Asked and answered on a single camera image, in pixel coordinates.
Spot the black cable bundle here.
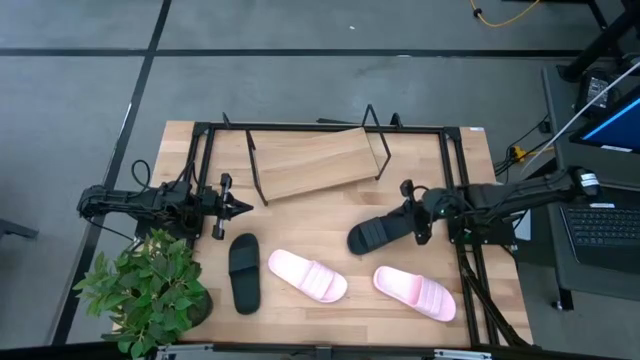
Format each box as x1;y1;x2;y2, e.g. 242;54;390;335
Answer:
493;114;552;177

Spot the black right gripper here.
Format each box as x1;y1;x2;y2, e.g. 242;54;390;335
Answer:
389;178;454;247

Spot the pink slide sandal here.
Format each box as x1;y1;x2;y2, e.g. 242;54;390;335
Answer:
267;248;349;305
372;265;458;323

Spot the potted green plant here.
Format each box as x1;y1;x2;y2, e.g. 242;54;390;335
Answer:
73;228;214;360

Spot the white cable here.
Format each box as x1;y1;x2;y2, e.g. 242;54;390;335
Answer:
519;59;640;174

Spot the black power adapter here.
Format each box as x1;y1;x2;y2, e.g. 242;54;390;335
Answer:
574;69;622;114

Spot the black desk leg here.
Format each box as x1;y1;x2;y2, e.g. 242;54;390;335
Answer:
556;0;640;84

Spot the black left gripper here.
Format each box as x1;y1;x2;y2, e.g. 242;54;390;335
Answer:
199;172;255;241

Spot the black laptop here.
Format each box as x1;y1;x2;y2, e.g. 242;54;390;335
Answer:
558;201;640;275

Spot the aluminium camera mount bar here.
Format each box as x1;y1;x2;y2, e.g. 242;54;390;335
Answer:
154;342;494;360

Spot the wooden shelf black metal frame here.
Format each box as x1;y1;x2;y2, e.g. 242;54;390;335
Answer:
221;103;404;207

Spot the gray chair leg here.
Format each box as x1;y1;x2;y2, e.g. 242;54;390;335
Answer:
0;218;40;241

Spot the yellow cable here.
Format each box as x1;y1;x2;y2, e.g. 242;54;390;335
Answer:
468;0;542;29

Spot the black slide sandal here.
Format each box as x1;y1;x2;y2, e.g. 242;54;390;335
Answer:
228;232;262;316
346;213;419;257

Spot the monitor with blue screen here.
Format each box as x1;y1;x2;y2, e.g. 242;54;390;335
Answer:
569;84;640;154

